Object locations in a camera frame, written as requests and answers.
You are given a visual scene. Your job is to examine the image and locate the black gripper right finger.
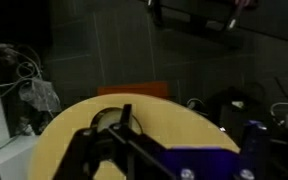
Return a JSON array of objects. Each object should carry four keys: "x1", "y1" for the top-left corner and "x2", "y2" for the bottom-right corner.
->
[{"x1": 108, "y1": 103, "x2": 177, "y2": 180}]

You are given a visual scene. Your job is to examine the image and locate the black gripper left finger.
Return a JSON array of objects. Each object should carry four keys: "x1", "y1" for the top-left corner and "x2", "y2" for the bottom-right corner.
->
[{"x1": 53, "y1": 128, "x2": 101, "y2": 180}]

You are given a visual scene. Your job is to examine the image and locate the orange floor box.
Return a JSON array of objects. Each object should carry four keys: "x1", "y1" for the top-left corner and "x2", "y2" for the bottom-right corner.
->
[{"x1": 97, "y1": 81, "x2": 170, "y2": 100}]

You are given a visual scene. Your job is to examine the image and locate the grey plastic bag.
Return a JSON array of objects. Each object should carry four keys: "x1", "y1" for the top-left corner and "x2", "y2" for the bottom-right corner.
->
[{"x1": 18, "y1": 78, "x2": 62, "y2": 113}]

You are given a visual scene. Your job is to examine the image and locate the black bag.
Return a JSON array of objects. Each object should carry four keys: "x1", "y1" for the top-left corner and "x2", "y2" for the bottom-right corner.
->
[{"x1": 207, "y1": 86, "x2": 272, "y2": 136}]

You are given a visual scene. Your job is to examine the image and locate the white looped cable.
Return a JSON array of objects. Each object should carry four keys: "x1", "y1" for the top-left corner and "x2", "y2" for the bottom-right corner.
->
[
  {"x1": 269, "y1": 101, "x2": 288, "y2": 128},
  {"x1": 185, "y1": 97, "x2": 206, "y2": 115}
]

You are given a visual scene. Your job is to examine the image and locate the blue camera mount bracket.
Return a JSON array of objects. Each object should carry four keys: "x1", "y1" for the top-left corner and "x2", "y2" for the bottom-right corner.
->
[{"x1": 163, "y1": 119, "x2": 272, "y2": 180}]

